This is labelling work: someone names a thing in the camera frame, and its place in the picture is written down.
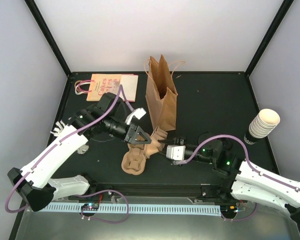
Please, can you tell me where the white plastic cutlery bundle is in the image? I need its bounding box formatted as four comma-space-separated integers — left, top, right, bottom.
50, 120, 74, 138

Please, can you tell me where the brown pulp cup carrier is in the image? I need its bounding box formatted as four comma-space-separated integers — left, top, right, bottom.
121, 144, 147, 176
144, 126, 168, 159

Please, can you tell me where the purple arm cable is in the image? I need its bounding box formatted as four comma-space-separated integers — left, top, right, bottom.
176, 134, 300, 201
5, 84, 127, 214

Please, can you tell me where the purple cable loop at rail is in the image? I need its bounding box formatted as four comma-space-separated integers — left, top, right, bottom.
80, 185, 132, 222

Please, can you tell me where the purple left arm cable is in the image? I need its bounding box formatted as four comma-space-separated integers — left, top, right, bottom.
5, 84, 127, 214

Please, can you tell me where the brown paper bag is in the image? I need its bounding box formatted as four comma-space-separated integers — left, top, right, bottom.
144, 55, 185, 132

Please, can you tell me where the black coffee cup lid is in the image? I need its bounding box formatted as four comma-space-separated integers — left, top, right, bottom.
222, 139, 233, 150
197, 132, 213, 144

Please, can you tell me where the perforated white metal rail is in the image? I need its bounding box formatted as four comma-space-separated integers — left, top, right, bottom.
41, 202, 221, 217

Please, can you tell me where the stack of white paper cups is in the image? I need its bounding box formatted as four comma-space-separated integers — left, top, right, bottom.
248, 108, 281, 139

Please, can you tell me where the printed orange paper bag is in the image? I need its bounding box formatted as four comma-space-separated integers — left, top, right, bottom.
74, 73, 139, 102

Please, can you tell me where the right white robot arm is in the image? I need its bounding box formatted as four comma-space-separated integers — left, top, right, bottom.
161, 134, 300, 224

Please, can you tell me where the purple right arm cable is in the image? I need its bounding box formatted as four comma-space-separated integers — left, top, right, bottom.
176, 134, 300, 201

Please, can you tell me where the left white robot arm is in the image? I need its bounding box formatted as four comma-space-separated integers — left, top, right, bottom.
7, 93, 152, 212

